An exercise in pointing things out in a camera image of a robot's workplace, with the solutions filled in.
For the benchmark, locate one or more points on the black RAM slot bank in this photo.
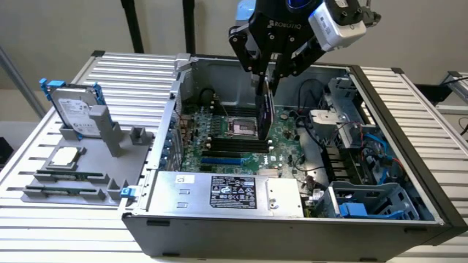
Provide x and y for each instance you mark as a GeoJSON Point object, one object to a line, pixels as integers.
{"type": "Point", "coordinates": [238, 145]}
{"type": "Point", "coordinates": [233, 111]}

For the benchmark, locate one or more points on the black graphics card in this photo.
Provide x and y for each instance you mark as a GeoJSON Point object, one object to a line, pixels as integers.
{"type": "Point", "coordinates": [265, 120]}

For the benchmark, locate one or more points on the silver hard disk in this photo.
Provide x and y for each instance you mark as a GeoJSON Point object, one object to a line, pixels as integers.
{"type": "Point", "coordinates": [74, 109]}

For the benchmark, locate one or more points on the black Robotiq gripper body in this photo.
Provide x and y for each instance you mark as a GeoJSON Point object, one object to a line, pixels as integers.
{"type": "Point", "coordinates": [282, 19]}

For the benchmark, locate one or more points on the black stand pole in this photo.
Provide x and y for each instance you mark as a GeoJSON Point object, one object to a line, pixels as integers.
{"type": "Point", "coordinates": [188, 26]}
{"type": "Point", "coordinates": [133, 26]}

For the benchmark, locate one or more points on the CPU socket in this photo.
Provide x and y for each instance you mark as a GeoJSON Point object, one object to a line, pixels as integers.
{"type": "Point", "coordinates": [241, 127]}

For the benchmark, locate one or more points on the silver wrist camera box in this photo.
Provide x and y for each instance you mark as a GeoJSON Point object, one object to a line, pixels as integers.
{"type": "Point", "coordinates": [334, 26]}

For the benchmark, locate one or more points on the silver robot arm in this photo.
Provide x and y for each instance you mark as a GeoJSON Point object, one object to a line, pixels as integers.
{"type": "Point", "coordinates": [244, 12]}

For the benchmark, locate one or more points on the green RAM stick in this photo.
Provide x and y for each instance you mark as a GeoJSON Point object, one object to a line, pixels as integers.
{"type": "Point", "coordinates": [69, 175]}
{"type": "Point", "coordinates": [60, 190]}

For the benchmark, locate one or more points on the grey power supply unit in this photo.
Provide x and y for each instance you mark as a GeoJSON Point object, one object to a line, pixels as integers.
{"type": "Point", "coordinates": [193, 194]}

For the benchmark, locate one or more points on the green motherboard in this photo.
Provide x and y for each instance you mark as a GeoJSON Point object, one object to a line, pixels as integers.
{"type": "Point", "coordinates": [281, 153]}

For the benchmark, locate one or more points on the grey parts rack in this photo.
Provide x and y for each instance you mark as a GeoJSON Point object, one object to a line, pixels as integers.
{"type": "Point", "coordinates": [90, 164]}

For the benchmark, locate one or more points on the blue plastic clip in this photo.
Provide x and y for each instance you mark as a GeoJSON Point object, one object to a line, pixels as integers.
{"type": "Point", "coordinates": [128, 191]}

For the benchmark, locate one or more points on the grey-blue disk bay cage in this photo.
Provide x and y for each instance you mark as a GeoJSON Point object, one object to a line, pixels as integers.
{"type": "Point", "coordinates": [396, 200]}

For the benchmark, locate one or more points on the blue disk caddy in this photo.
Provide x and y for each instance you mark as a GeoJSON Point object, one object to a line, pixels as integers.
{"type": "Point", "coordinates": [97, 93]}

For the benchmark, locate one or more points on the black box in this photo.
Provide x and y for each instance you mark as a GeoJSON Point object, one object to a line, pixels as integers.
{"type": "Point", "coordinates": [4, 150]}

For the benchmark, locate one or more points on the grey metal pole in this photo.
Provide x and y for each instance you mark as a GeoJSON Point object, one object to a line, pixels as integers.
{"type": "Point", "coordinates": [17, 82]}

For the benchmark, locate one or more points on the blue disk bay latch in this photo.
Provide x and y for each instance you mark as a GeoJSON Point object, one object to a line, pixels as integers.
{"type": "Point", "coordinates": [352, 210]}

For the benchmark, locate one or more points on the silver metal drive cage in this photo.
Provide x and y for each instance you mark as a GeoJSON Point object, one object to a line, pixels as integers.
{"type": "Point", "coordinates": [346, 120]}

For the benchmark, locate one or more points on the copper heatsink block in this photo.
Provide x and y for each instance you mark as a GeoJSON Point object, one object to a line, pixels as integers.
{"type": "Point", "coordinates": [185, 127]}

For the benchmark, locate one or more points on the blue expansion slot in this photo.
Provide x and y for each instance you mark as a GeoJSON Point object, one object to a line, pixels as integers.
{"type": "Point", "coordinates": [221, 161]}

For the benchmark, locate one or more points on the silver CPU chip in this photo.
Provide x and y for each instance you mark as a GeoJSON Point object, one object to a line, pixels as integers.
{"type": "Point", "coordinates": [64, 157]}

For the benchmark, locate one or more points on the grey open PC case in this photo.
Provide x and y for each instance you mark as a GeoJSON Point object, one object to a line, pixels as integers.
{"type": "Point", "coordinates": [256, 235]}

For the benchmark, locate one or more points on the aluminium side table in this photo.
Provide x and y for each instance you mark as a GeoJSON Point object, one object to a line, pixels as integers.
{"type": "Point", "coordinates": [454, 93]}

